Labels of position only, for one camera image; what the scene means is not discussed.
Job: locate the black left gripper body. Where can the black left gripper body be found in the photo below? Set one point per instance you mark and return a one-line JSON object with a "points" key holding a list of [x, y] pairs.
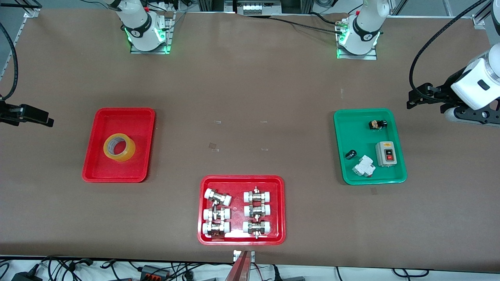
{"points": [[441, 95]]}

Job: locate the small black cylinder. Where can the small black cylinder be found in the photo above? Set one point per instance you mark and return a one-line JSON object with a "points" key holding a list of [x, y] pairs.
{"points": [[350, 154]]}

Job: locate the device with white connectors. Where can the device with white connectors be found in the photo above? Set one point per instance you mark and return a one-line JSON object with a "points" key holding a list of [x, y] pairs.
{"points": [[258, 7]]}

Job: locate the white circuit breaker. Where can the white circuit breaker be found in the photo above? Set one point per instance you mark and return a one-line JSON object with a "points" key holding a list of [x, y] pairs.
{"points": [[364, 166]]}

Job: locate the black box orange buttons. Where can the black box orange buttons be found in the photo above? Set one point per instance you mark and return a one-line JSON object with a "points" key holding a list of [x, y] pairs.
{"points": [[154, 272]]}

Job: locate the small metal bracket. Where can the small metal bracket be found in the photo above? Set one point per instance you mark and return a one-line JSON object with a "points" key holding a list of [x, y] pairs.
{"points": [[236, 255]]}

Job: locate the reddish aluminium profile bar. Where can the reddish aluminium profile bar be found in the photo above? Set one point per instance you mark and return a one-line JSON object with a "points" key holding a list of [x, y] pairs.
{"points": [[239, 271]]}

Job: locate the black power adapter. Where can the black power adapter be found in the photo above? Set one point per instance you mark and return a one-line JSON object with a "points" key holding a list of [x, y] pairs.
{"points": [[25, 276]]}

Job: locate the aluminium arm base plate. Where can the aluminium arm base plate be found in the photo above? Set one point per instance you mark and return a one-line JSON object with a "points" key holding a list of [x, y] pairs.
{"points": [[369, 56], [134, 50]]}

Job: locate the yellow tape roll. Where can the yellow tape roll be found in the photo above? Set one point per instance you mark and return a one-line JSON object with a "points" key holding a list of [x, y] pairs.
{"points": [[125, 156]]}

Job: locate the empty red plastic tray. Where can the empty red plastic tray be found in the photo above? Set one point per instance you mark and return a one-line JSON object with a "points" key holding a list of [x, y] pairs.
{"points": [[119, 117]]}

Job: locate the green plastic tray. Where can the green plastic tray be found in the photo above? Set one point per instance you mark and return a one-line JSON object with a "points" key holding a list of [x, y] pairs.
{"points": [[355, 132]]}

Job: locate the grey switch box red button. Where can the grey switch box red button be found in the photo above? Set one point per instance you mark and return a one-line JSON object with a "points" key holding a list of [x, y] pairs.
{"points": [[386, 154]]}

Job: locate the aluminium frame post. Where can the aluminium frame post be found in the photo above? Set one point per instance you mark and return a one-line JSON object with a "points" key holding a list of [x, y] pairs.
{"points": [[215, 4]]}

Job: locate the tilted white-capped metal valve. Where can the tilted white-capped metal valve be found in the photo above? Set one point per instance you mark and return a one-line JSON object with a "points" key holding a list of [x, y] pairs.
{"points": [[218, 197]]}

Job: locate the small black brown component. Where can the small black brown component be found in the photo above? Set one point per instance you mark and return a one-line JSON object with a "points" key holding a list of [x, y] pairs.
{"points": [[377, 124]]}

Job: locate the red tray holding valves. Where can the red tray holding valves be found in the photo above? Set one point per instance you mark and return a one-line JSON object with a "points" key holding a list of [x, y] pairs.
{"points": [[238, 210]]}

